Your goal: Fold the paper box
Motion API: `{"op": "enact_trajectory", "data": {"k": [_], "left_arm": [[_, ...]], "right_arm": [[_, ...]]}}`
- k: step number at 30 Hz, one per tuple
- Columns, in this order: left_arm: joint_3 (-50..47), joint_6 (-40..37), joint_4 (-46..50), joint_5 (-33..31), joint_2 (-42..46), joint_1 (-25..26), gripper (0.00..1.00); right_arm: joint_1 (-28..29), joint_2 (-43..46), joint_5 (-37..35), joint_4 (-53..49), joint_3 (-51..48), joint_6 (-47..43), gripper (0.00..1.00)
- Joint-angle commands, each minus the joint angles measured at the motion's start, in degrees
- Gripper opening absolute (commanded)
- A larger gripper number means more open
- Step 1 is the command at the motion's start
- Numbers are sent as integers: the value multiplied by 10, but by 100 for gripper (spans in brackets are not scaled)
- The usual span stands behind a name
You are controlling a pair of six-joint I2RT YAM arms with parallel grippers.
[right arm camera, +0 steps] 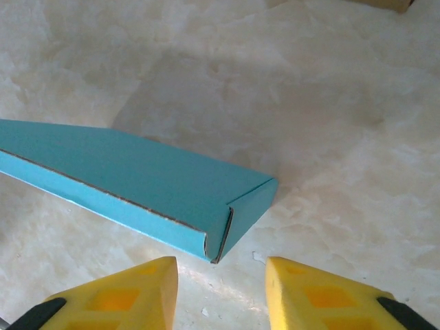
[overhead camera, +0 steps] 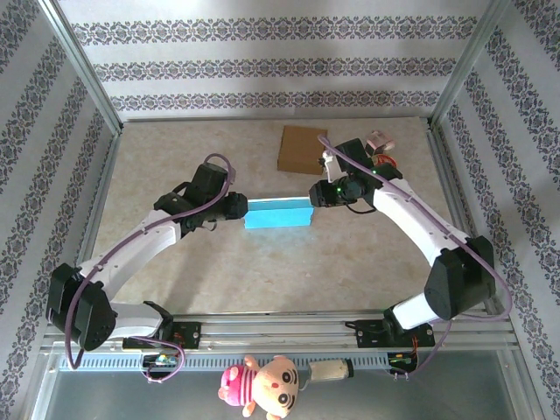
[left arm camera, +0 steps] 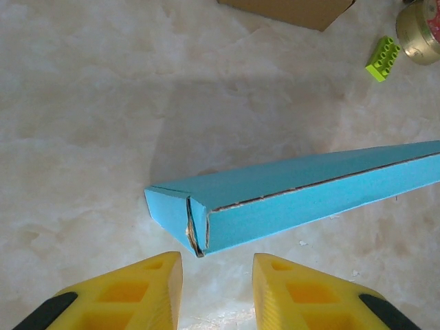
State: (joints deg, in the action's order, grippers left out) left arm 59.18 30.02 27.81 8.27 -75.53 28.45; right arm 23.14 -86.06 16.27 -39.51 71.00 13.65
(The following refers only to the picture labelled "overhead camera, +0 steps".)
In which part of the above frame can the white and teal paper box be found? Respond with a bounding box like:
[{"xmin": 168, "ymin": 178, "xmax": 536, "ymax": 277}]
[{"xmin": 242, "ymin": 196, "xmax": 316, "ymax": 231}]

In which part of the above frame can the brown cardboard box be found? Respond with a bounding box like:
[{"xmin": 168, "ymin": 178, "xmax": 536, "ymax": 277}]
[{"xmin": 276, "ymin": 125, "xmax": 329, "ymax": 176}]

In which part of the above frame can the long aluminium base rail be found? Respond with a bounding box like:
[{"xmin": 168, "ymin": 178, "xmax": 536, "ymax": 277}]
[{"xmin": 41, "ymin": 308, "xmax": 520, "ymax": 354}]

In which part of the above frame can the pink plush doll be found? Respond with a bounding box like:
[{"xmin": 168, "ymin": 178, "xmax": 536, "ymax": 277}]
[{"xmin": 217, "ymin": 353, "xmax": 301, "ymax": 420}]

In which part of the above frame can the aluminium side rail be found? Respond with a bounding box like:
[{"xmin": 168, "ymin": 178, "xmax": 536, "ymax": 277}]
[
  {"xmin": 60, "ymin": 130, "xmax": 123, "ymax": 319},
  {"xmin": 426, "ymin": 120, "xmax": 504, "ymax": 316}
]

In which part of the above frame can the small pink box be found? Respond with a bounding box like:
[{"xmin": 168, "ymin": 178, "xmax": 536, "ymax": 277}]
[{"xmin": 366, "ymin": 129, "xmax": 396, "ymax": 155}]

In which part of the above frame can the perforated metal strip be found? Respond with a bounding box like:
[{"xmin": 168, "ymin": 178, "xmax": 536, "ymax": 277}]
[{"xmin": 59, "ymin": 352, "xmax": 421, "ymax": 373}]

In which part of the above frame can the small circuit board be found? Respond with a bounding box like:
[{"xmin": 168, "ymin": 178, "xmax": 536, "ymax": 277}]
[
  {"xmin": 142, "ymin": 353, "xmax": 180, "ymax": 368},
  {"xmin": 387, "ymin": 351, "xmax": 417, "ymax": 367}
]

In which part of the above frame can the clear bottle with beige filling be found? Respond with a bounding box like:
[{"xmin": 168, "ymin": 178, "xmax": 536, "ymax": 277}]
[{"xmin": 301, "ymin": 357, "xmax": 354, "ymax": 389}]

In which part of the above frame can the aluminium frame post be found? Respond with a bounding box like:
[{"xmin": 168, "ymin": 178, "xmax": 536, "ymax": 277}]
[
  {"xmin": 430, "ymin": 0, "xmax": 512, "ymax": 129},
  {"xmin": 37, "ymin": 0, "xmax": 124, "ymax": 135}
]

